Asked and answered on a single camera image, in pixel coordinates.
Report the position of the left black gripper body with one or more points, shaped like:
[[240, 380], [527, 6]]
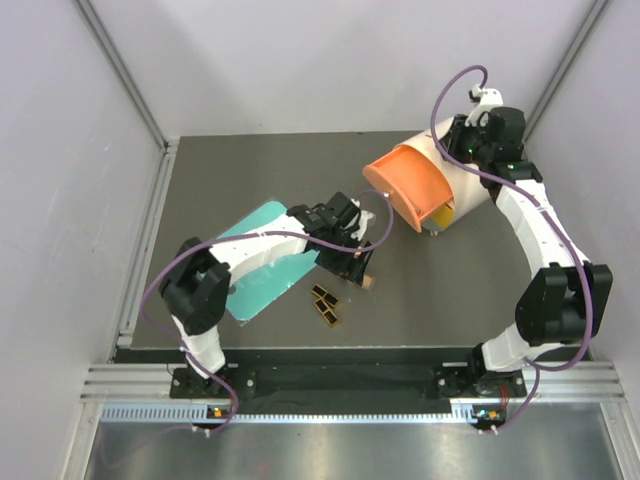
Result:
[[343, 237]]

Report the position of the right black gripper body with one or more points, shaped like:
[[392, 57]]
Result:
[[466, 142]]

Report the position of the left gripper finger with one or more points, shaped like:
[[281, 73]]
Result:
[[359, 263], [337, 263]]

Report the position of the white cylindrical drawer organizer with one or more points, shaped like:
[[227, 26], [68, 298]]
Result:
[[467, 189]]

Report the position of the orange drawer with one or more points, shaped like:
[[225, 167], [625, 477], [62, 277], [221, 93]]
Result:
[[416, 187]]

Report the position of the yellow drawer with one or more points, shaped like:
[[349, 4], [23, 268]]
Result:
[[440, 219]]

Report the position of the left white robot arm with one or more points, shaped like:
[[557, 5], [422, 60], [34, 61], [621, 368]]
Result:
[[207, 278]]

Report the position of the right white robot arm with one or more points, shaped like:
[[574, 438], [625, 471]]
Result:
[[565, 300]]

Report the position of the black gold lipstick middle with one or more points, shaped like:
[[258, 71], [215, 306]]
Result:
[[321, 306]]

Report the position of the black gold lipstick lower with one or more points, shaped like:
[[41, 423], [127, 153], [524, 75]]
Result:
[[330, 317]]

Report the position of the teal packaged sheet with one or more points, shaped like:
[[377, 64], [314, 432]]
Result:
[[258, 289]]

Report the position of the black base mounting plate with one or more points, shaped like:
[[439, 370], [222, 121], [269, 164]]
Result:
[[253, 380]]

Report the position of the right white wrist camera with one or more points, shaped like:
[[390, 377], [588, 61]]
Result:
[[484, 100]]

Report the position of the grey slotted cable duct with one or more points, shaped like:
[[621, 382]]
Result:
[[206, 414]]

